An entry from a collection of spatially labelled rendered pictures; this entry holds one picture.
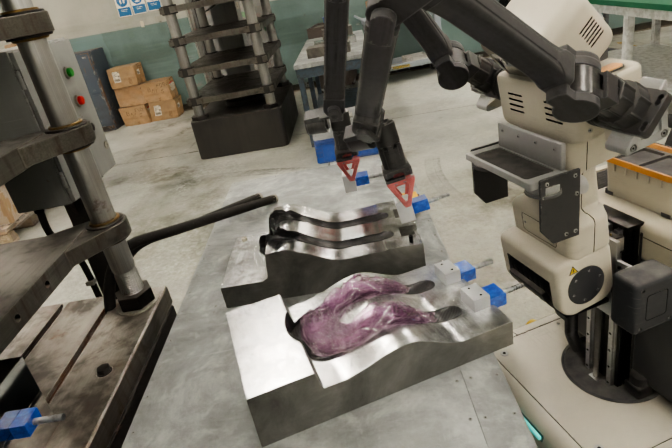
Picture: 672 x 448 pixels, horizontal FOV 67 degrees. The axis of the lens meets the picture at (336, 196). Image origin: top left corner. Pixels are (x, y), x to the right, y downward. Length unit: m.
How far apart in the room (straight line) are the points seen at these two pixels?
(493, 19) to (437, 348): 0.56
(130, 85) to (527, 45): 7.21
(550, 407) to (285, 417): 0.94
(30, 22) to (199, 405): 0.85
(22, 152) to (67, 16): 7.28
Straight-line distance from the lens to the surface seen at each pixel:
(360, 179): 1.49
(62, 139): 1.27
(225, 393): 1.08
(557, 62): 0.93
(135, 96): 7.89
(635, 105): 1.03
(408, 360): 0.95
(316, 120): 1.43
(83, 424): 1.20
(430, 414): 0.94
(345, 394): 0.94
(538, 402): 1.68
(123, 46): 8.22
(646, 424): 1.68
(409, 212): 1.22
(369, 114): 1.07
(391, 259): 1.22
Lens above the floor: 1.50
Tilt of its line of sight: 24 degrees down
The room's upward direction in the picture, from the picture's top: 11 degrees counter-clockwise
